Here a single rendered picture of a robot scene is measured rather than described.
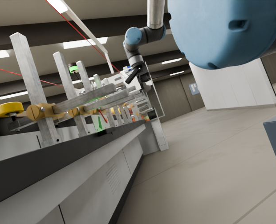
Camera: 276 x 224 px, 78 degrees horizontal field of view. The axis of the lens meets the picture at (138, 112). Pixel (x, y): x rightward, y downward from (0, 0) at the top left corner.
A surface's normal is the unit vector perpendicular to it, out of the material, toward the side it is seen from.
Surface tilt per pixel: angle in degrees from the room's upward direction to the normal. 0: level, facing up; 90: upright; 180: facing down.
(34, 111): 90
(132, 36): 90
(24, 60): 90
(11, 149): 90
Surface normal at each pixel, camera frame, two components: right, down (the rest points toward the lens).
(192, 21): -0.91, 0.40
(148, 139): -0.14, -0.01
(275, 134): -0.88, 0.29
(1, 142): 0.93, -0.34
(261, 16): 0.21, 0.52
